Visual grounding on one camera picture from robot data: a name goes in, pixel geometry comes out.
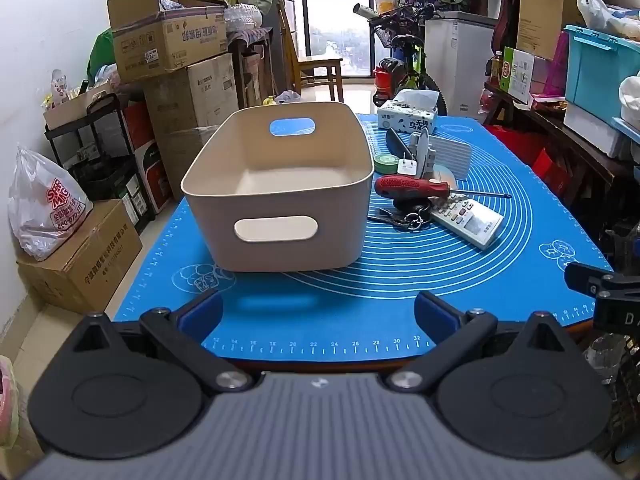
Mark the dark wooden side table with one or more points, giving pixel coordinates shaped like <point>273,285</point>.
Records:
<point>565,145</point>

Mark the open cardboard box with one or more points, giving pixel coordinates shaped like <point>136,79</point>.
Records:
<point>165,40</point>

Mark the bunch of keys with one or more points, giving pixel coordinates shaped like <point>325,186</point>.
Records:
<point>410,210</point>

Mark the white ribbed tray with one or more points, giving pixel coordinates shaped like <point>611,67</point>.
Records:
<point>452,157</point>

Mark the green black bicycle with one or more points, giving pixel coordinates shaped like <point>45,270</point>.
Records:
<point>412,67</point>

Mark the shallow cardboard tray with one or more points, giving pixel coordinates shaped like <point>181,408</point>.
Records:
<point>70,110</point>

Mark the blue silicone mat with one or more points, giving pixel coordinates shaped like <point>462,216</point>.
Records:
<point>350,285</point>

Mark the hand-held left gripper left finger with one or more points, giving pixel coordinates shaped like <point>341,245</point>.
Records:
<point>202,317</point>

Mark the low wide cardboard box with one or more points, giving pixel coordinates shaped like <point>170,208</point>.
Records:
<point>85,270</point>

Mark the white remote control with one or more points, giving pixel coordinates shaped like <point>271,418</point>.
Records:
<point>467,220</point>

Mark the wooden chair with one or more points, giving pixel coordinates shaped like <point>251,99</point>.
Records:
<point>315,67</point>

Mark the large closed cardboard box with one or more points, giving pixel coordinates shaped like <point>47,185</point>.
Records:
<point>195,92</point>

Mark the clear plastic bottle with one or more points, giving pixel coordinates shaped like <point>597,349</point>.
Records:
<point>605,357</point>

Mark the black shelf cart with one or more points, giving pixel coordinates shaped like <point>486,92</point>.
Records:
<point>107,170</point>

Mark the beige plastic storage bin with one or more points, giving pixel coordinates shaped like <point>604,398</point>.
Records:
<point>210,210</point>

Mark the red paper bag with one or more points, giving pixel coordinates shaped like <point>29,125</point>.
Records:
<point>520,147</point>

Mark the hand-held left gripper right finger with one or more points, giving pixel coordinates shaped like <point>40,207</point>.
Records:
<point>435,317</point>

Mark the green white carton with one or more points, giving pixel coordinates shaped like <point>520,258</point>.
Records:
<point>515,75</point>

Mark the white patterned tissue box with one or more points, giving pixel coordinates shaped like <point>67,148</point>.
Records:
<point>406,115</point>

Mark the white charger plug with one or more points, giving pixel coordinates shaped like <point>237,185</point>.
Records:
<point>406,167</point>

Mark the dark red hanging cloth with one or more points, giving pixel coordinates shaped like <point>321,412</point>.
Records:
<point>505,10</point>

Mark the white chest freezer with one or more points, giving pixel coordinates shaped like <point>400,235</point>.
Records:
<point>460,65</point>

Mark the red appliance box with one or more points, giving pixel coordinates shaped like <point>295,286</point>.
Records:
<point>147,160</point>

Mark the window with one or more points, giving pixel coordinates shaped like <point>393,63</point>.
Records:
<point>330,25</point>

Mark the yellow oil jug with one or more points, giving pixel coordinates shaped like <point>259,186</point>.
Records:
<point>270,101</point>

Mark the red bucket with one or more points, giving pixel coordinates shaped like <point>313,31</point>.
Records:
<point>382,81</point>

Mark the white red printed plastic bag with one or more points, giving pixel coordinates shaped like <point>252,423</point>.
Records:
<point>45,205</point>

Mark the tall brown cardboard box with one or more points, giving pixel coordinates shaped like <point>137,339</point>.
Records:
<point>545,15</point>

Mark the pink box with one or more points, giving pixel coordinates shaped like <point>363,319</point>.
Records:
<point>552,72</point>

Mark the teal plastic storage bin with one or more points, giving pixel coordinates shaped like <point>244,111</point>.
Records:
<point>600,75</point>

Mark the green bag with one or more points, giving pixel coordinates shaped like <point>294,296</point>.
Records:
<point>100,55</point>

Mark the clear plastic containers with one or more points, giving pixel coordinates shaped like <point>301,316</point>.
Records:
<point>242,16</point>

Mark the white foam box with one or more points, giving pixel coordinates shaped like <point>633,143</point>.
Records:
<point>590,130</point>

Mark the green tape roll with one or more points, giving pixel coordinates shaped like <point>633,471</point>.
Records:
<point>385,163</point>

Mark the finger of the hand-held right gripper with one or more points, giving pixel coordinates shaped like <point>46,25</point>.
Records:
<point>585,280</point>

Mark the pink plastic bag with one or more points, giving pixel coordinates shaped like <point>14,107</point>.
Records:
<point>7,400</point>

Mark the grey plastic bag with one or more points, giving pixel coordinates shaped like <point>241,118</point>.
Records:
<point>288,97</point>

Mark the taped cardboard box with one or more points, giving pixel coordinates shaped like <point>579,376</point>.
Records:
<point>187,160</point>

